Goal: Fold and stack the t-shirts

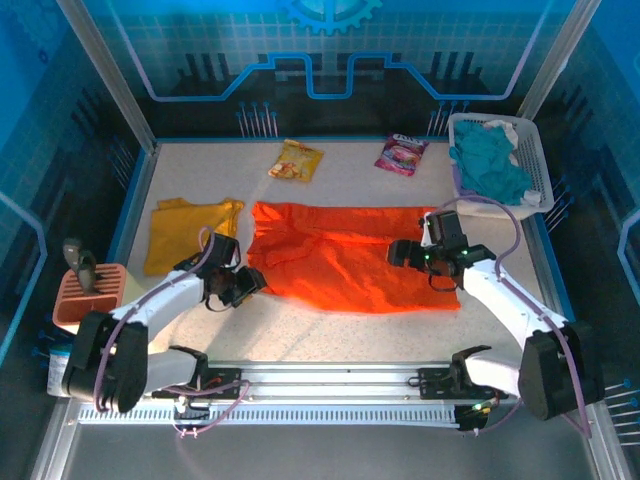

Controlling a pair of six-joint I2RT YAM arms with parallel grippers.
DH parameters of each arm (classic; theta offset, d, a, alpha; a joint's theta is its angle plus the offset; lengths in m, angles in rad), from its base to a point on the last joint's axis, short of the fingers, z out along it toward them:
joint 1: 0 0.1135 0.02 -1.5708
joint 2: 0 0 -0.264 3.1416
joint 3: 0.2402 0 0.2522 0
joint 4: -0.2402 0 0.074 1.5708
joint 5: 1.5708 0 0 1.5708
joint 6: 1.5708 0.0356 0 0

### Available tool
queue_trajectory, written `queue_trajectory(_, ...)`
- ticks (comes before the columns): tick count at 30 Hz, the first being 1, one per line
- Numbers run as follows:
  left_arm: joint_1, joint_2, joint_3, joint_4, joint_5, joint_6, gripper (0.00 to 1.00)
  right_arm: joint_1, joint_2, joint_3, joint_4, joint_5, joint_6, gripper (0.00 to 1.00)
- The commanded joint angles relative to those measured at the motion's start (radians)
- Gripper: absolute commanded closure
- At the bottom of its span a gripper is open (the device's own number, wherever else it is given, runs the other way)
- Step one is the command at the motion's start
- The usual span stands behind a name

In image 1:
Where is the orange t-shirt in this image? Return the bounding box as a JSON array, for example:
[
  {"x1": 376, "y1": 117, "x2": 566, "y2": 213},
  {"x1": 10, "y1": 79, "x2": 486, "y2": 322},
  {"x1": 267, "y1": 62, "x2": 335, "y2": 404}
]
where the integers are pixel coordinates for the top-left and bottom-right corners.
[{"x1": 246, "y1": 200, "x2": 462, "y2": 315}]

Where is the lavender garment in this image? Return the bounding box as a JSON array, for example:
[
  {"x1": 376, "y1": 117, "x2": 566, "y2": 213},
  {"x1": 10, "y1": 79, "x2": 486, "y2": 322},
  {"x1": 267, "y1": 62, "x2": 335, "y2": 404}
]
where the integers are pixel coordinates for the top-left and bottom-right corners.
[{"x1": 452, "y1": 162, "x2": 489, "y2": 199}]

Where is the yellow t-shirt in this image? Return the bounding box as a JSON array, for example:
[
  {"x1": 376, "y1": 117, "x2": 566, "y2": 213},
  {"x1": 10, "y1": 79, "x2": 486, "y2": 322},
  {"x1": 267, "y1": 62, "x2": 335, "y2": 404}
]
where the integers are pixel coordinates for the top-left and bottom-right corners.
[{"x1": 143, "y1": 197, "x2": 246, "y2": 277}]

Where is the purple candy bag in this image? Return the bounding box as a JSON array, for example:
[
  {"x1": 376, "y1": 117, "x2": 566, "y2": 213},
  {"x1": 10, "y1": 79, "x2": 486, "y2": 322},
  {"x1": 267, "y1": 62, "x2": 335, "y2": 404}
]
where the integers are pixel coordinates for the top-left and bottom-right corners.
[{"x1": 374, "y1": 132, "x2": 431, "y2": 177}]

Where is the teal t-shirt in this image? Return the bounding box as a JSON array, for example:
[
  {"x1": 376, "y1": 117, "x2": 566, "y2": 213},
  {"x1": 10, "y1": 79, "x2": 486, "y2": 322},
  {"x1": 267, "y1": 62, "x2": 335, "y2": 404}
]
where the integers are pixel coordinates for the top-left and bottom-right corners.
[{"x1": 448, "y1": 121, "x2": 534, "y2": 206}]

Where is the yellow snack bag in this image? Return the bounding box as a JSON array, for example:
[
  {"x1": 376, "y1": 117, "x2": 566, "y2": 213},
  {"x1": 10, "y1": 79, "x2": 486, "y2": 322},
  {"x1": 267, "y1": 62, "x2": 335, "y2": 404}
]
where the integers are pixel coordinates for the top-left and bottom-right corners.
[{"x1": 267, "y1": 138, "x2": 325, "y2": 185}]

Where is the white plastic laundry basket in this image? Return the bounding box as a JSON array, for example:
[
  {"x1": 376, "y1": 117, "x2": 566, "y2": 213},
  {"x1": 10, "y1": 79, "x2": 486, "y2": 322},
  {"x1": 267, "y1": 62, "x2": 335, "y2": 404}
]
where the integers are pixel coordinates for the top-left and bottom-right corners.
[{"x1": 447, "y1": 112, "x2": 555, "y2": 221}]

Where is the white garment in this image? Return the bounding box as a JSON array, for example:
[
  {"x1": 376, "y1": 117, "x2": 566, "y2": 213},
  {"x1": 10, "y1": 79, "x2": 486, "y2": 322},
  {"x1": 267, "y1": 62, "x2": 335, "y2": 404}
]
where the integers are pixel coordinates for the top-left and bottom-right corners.
[{"x1": 487, "y1": 119, "x2": 544, "y2": 209}]

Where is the cream knife block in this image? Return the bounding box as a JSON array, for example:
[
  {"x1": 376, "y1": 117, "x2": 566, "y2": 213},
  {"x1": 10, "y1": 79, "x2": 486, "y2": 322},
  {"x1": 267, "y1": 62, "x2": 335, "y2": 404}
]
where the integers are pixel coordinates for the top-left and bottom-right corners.
[{"x1": 52, "y1": 263, "x2": 146, "y2": 337}]

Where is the black controller box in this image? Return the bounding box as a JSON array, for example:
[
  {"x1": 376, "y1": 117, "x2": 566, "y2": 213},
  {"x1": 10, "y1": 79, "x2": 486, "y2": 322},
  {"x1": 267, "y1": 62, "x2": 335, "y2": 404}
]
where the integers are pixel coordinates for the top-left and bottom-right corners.
[{"x1": 453, "y1": 399, "x2": 497, "y2": 435}]

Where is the white cup blue rim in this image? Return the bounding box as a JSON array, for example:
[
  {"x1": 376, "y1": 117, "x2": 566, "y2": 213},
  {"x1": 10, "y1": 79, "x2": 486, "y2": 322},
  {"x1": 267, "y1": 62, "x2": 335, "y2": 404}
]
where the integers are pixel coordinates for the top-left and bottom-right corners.
[{"x1": 47, "y1": 344, "x2": 76, "y2": 399}]

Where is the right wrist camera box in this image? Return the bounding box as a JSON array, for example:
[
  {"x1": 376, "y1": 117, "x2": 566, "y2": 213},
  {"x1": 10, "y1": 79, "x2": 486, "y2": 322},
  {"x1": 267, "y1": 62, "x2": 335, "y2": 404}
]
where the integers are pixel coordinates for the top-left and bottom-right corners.
[{"x1": 421, "y1": 209, "x2": 470, "y2": 249}]

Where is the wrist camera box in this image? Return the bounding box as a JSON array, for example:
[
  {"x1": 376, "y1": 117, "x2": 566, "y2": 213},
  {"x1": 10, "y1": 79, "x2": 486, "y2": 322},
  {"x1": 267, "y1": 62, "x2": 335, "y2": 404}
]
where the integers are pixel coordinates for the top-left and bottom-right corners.
[
  {"x1": 421, "y1": 209, "x2": 470, "y2": 249},
  {"x1": 198, "y1": 236, "x2": 242, "y2": 271}
]

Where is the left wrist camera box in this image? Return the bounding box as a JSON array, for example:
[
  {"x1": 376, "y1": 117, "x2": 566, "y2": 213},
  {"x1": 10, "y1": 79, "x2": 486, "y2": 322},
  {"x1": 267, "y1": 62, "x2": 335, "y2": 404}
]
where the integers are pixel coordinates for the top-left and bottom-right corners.
[{"x1": 198, "y1": 236, "x2": 242, "y2": 271}]

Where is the table side rail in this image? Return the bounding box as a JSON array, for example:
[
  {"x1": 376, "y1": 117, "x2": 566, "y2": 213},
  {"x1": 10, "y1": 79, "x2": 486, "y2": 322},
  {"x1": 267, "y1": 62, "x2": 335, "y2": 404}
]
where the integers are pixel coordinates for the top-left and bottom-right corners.
[
  {"x1": 105, "y1": 142, "x2": 162, "y2": 266},
  {"x1": 522, "y1": 217, "x2": 591, "y2": 364}
]

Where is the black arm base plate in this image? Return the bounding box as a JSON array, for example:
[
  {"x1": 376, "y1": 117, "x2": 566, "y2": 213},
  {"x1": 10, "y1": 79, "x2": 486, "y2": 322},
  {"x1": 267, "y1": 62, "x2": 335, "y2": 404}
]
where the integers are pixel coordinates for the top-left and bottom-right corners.
[
  {"x1": 417, "y1": 366, "x2": 510, "y2": 401},
  {"x1": 151, "y1": 367, "x2": 245, "y2": 401}
]

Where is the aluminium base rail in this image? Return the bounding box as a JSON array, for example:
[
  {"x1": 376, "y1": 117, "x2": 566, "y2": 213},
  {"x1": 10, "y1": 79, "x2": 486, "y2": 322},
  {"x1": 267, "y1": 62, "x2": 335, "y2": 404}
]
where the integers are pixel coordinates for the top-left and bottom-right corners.
[{"x1": 82, "y1": 359, "x2": 601, "y2": 404}]

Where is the knife handle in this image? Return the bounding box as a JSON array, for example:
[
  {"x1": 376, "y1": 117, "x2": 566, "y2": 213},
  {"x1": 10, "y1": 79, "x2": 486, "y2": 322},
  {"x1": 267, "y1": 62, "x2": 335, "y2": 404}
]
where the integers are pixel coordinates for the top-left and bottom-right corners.
[
  {"x1": 75, "y1": 251, "x2": 99, "y2": 296},
  {"x1": 61, "y1": 236, "x2": 85, "y2": 271}
]

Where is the slotted cable duct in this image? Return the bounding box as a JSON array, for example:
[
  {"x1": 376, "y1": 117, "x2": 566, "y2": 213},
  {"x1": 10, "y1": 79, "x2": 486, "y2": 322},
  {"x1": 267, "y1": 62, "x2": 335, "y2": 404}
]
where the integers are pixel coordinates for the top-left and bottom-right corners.
[{"x1": 77, "y1": 402, "x2": 464, "y2": 427}]

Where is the aluminium frame post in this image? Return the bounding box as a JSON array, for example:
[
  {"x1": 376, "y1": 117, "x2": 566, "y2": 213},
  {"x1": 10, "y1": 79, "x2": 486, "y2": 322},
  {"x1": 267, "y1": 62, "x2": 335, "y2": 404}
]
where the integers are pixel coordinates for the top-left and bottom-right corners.
[
  {"x1": 54, "y1": 0, "x2": 157, "y2": 151},
  {"x1": 516, "y1": 0, "x2": 602, "y2": 121}
]

